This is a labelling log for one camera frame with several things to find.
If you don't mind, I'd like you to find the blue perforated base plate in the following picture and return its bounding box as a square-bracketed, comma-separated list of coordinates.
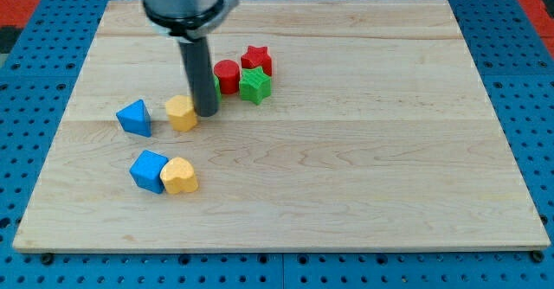
[1, 0, 553, 288]

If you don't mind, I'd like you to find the blue cube block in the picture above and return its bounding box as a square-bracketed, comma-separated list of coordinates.
[129, 150, 169, 194]

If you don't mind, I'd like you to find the red star block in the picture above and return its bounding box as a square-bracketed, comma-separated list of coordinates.
[241, 45, 273, 76]

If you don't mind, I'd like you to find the yellow heart block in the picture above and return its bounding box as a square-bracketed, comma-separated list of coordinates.
[160, 157, 199, 195]

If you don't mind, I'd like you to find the green block behind rod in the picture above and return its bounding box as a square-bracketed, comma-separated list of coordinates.
[213, 74, 222, 104]

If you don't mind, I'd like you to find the yellow pentagon block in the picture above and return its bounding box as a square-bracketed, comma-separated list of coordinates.
[164, 95, 198, 132]

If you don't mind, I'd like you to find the blue triangle block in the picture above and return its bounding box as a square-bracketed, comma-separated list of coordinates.
[116, 100, 151, 138]

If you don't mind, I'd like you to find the wooden board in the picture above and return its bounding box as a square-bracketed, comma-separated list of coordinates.
[13, 0, 551, 254]

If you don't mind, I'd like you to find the red cylinder block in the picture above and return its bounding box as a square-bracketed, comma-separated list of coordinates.
[214, 60, 240, 94]

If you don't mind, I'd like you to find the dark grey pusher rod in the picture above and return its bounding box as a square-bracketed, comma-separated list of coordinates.
[179, 37, 219, 117]

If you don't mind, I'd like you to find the green star block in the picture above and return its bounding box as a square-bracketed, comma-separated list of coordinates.
[239, 67, 272, 105]

